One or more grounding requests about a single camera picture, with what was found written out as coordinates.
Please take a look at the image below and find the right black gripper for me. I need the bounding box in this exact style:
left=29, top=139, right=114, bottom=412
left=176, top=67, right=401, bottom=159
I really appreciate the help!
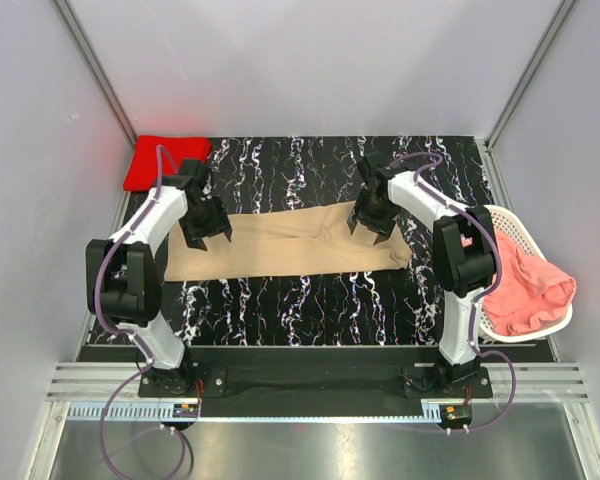
left=346, top=188, right=402, bottom=244

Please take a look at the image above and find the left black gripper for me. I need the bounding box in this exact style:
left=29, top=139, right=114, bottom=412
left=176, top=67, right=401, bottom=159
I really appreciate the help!
left=179, top=196, right=230, bottom=251

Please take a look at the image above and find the beige t shirt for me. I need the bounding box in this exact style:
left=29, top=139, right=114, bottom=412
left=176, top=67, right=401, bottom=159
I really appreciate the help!
left=164, top=202, right=412, bottom=282

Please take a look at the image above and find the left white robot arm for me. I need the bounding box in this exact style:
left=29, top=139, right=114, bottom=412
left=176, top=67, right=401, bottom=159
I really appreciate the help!
left=85, top=159, right=232, bottom=396

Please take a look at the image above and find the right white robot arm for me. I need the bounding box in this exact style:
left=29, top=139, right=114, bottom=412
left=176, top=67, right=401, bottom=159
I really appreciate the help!
left=347, top=152, right=502, bottom=397

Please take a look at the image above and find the folded red t shirt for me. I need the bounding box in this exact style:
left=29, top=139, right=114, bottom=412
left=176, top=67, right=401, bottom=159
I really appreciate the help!
left=122, top=135, right=211, bottom=193

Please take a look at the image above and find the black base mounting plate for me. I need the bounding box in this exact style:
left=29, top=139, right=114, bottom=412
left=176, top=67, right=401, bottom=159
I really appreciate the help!
left=135, top=347, right=493, bottom=403

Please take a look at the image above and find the white plastic laundry basket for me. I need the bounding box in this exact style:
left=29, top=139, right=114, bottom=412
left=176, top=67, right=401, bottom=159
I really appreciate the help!
left=479, top=205, right=573, bottom=343

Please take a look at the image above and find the pink t shirt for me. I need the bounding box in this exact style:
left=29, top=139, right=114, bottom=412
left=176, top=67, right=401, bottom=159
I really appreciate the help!
left=482, top=231, right=577, bottom=337

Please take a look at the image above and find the left electronics board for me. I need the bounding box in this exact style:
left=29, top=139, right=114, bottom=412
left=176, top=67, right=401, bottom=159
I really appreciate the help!
left=173, top=403, right=200, bottom=419

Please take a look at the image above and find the electronics board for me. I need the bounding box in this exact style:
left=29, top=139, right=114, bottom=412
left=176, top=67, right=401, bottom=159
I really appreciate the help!
left=441, top=404, right=473, bottom=424
left=173, top=403, right=200, bottom=419

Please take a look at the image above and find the right electronics board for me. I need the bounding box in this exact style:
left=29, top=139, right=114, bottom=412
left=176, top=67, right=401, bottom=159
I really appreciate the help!
left=441, top=404, right=473, bottom=424

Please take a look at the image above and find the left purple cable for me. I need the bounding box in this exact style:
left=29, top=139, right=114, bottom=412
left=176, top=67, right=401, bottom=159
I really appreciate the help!
left=93, top=144, right=197, bottom=479

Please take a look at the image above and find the left aluminium corner post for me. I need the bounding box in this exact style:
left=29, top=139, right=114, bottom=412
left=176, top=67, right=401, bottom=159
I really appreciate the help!
left=51, top=0, right=138, bottom=146

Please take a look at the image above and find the aluminium corner post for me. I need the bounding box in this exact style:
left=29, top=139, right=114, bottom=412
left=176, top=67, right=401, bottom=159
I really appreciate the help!
left=51, top=0, right=138, bottom=146
left=484, top=0, right=579, bottom=152

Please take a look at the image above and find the right aluminium corner post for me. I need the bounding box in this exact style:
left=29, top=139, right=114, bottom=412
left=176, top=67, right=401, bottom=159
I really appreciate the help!
left=484, top=0, right=579, bottom=152

